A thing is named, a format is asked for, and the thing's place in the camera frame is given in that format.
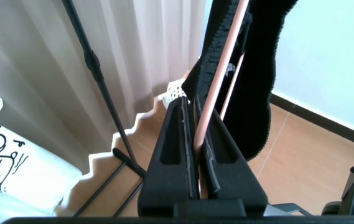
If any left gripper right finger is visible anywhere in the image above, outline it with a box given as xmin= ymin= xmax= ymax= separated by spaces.
xmin=197 ymin=105 xmax=268 ymax=218

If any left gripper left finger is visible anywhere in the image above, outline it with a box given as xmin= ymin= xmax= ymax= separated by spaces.
xmin=137 ymin=96 xmax=200 ymax=218

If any black garment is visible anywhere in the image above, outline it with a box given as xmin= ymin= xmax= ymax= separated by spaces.
xmin=181 ymin=0 xmax=299 ymax=162

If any pink clothes hanger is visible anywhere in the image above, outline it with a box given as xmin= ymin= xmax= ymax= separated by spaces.
xmin=193 ymin=0 xmax=251 ymax=200

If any white garment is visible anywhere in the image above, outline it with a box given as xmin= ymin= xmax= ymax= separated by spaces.
xmin=0 ymin=83 xmax=83 ymax=218

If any white laundry basket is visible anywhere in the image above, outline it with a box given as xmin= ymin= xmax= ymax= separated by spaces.
xmin=161 ymin=78 xmax=191 ymax=109

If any black clothes rack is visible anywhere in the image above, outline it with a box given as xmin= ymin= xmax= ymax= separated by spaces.
xmin=61 ymin=0 xmax=148 ymax=218

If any beige curtain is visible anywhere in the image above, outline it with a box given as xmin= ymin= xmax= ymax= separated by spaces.
xmin=0 ymin=0 xmax=207 ymax=174

